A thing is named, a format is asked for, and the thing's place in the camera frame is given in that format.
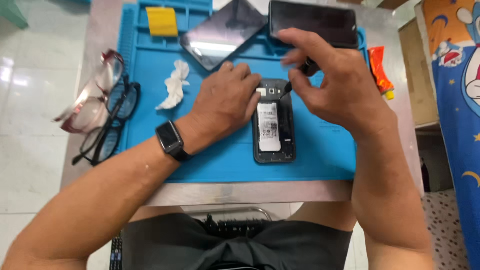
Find black brush tool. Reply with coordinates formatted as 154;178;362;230
281;56;321;95

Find blue silicone repair mat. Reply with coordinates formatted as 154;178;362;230
117;0;368;184

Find cardboard box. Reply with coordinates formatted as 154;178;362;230
397;17;440;127

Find person's right hand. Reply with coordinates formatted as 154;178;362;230
278;28;397;140

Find black smartphone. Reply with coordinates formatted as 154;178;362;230
252;78;296;164
268;0;359;49

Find black frame eyeglasses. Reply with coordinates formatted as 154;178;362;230
71;75;142;167

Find red clear safety glasses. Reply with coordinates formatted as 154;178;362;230
52;49;125;134

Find white phone battery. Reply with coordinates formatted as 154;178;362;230
257;102;282;152

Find orange glue tube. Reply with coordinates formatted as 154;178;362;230
367;46;395;101

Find person's left hand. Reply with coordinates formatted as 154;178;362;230
182;61;263;155

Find blue cartoon print cloth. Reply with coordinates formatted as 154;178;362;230
423;0;480;270

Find green plastic stool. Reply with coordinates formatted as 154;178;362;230
0;0;29;29

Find grey shorts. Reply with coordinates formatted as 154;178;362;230
122;213;354;270

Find dotted fabric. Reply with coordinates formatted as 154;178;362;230
421;189;471;270

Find crumpled white tissue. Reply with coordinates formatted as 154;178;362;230
155;59;191;111

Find yellow plastic scraper card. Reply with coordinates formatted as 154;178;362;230
145;6;179;37

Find black smartwatch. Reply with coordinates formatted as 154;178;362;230
155;120;194;163

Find black phone back cover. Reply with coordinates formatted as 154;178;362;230
179;0;268;72

